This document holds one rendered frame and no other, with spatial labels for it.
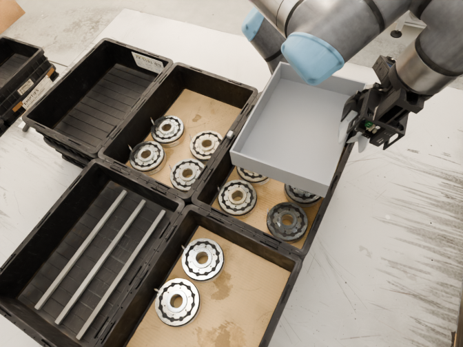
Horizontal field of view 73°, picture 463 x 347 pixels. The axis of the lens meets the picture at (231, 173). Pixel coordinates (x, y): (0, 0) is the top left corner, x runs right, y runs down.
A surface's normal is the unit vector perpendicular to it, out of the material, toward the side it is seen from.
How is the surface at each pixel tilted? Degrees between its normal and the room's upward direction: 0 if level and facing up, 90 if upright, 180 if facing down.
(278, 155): 2
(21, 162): 0
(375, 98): 16
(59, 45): 0
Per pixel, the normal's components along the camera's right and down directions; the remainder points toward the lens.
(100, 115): -0.07, -0.48
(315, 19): -0.57, -0.25
